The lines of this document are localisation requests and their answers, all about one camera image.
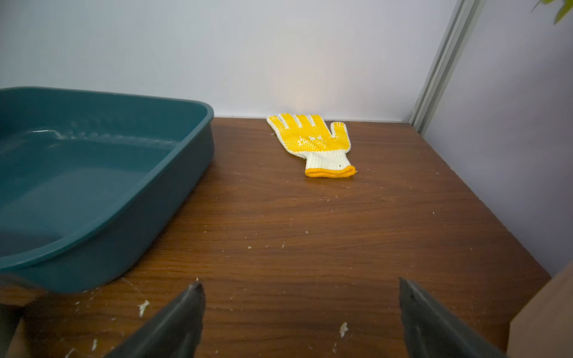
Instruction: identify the yellow white work glove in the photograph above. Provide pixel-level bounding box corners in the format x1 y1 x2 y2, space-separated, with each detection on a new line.
267 113 357 178

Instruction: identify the teal plastic storage box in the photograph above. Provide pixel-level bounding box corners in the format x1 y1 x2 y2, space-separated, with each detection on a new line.
1 87 214 293

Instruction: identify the green artificial flower plant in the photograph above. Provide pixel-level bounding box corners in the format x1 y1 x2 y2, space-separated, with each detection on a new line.
531 0 573 25

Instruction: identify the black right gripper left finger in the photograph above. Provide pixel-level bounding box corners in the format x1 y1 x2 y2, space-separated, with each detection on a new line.
107 282 206 357

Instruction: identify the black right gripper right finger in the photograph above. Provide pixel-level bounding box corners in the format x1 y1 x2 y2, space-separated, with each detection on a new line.
399 277 506 357

